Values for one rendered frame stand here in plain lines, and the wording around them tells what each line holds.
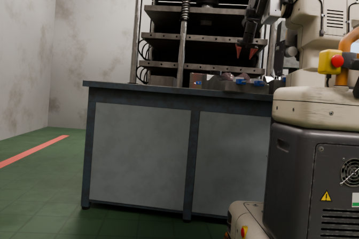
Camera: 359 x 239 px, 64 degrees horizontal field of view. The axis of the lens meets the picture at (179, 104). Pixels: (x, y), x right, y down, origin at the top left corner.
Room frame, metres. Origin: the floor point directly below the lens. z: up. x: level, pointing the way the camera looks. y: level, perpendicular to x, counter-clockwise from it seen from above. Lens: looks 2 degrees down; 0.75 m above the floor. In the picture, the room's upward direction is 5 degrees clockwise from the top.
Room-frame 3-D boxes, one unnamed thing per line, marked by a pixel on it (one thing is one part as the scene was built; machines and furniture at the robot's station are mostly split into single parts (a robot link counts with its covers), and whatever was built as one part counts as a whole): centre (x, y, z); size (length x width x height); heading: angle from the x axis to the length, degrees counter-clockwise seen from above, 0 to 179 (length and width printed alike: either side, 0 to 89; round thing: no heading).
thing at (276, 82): (1.90, -0.69, 0.87); 0.50 x 0.26 x 0.14; 174
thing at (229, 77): (1.85, -0.33, 0.90); 0.26 x 0.18 x 0.08; 11
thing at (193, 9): (2.90, -0.20, 1.51); 1.10 x 0.70 x 0.05; 84
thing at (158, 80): (1.97, 0.12, 0.83); 0.20 x 0.15 x 0.07; 174
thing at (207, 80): (1.85, -0.32, 0.85); 0.50 x 0.26 x 0.11; 11
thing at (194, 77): (2.75, -0.23, 0.87); 0.50 x 0.27 x 0.17; 174
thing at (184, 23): (2.52, 0.02, 1.10); 0.05 x 0.05 x 1.30
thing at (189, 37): (2.89, -0.20, 1.26); 1.10 x 0.74 x 0.05; 84
